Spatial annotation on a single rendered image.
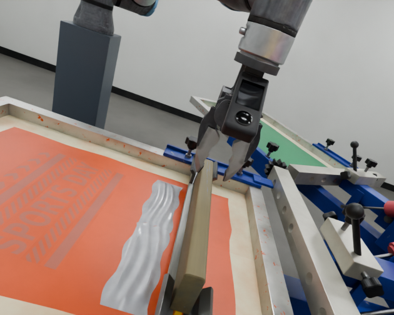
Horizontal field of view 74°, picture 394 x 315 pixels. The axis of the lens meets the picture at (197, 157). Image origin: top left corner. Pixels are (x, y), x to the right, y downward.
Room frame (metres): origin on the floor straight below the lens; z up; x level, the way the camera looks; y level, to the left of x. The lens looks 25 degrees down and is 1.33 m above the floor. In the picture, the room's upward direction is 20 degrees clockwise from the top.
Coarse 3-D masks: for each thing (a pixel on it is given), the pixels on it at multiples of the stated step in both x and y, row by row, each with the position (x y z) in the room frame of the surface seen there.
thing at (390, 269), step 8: (328, 248) 0.44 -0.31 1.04; (336, 264) 0.41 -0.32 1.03; (384, 264) 0.45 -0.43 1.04; (392, 264) 0.47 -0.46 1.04; (384, 272) 0.43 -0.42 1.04; (392, 272) 0.44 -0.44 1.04; (344, 280) 0.41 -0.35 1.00; (352, 280) 0.41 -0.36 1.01; (384, 280) 0.41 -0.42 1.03; (392, 280) 0.41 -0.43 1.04; (384, 288) 0.41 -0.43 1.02; (392, 288) 0.41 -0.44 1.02; (384, 296) 0.41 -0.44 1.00; (392, 296) 0.42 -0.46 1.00
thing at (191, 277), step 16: (208, 160) 0.59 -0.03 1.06; (208, 176) 0.51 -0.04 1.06; (208, 192) 0.45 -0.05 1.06; (192, 208) 0.42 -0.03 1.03; (208, 208) 0.40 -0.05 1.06; (192, 224) 0.34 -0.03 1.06; (208, 224) 0.35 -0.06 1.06; (192, 240) 0.30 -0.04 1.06; (192, 256) 0.27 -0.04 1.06; (192, 272) 0.25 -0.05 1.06; (176, 288) 0.25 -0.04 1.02; (192, 288) 0.24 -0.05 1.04; (176, 304) 0.24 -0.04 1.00; (192, 304) 0.24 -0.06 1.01
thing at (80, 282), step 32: (96, 224) 0.37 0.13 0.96; (128, 224) 0.40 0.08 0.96; (0, 256) 0.25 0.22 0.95; (96, 256) 0.31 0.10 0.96; (224, 256) 0.41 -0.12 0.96; (0, 288) 0.21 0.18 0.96; (32, 288) 0.22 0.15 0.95; (64, 288) 0.24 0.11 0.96; (96, 288) 0.25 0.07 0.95; (160, 288) 0.29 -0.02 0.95; (224, 288) 0.34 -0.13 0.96
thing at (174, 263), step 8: (192, 184) 0.56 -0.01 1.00; (192, 192) 0.53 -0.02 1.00; (184, 200) 0.49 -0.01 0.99; (184, 208) 0.46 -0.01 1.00; (184, 216) 0.43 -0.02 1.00; (184, 224) 0.41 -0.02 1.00; (176, 240) 0.36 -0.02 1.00; (176, 248) 0.34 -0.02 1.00; (176, 256) 0.33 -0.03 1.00; (176, 264) 0.31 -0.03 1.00; (168, 272) 0.29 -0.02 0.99; (176, 272) 0.30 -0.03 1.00
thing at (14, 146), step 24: (0, 144) 0.50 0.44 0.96; (24, 144) 0.53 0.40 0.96; (48, 144) 0.57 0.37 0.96; (0, 168) 0.42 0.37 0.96; (120, 168) 0.58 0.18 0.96; (120, 192) 0.49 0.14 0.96; (144, 192) 0.52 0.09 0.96; (120, 216) 0.41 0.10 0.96; (216, 216) 0.53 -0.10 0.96; (216, 240) 0.45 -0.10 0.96
